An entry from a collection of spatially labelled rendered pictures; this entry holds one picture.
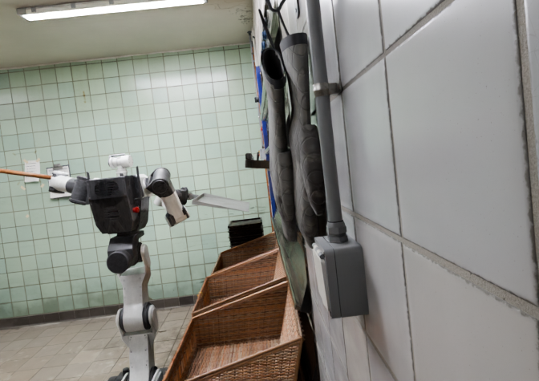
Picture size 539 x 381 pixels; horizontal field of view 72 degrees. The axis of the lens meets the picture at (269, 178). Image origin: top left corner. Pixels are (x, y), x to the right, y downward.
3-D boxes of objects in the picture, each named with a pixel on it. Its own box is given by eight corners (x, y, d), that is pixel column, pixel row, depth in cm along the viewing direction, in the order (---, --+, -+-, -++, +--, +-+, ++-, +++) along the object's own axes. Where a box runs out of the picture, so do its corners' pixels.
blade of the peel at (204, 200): (191, 204, 232) (192, 200, 232) (203, 196, 287) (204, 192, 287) (249, 212, 234) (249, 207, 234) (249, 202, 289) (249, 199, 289)
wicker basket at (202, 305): (285, 290, 232) (280, 247, 231) (296, 332, 176) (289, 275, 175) (208, 301, 231) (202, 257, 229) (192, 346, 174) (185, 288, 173)
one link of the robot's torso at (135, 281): (150, 332, 198) (141, 245, 200) (116, 337, 197) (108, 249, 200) (157, 323, 213) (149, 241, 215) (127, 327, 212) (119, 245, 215)
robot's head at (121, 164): (129, 171, 204) (127, 155, 203) (111, 172, 204) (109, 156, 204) (134, 170, 210) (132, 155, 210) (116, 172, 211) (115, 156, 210)
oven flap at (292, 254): (276, 220, 294) (282, 196, 293) (308, 312, 115) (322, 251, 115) (271, 218, 294) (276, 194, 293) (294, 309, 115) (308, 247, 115)
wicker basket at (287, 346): (298, 336, 171) (292, 277, 170) (315, 423, 115) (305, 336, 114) (193, 349, 171) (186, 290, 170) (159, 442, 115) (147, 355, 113)
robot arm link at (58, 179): (40, 191, 217) (62, 196, 206) (44, 168, 218) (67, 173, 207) (59, 192, 227) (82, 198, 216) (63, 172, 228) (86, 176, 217)
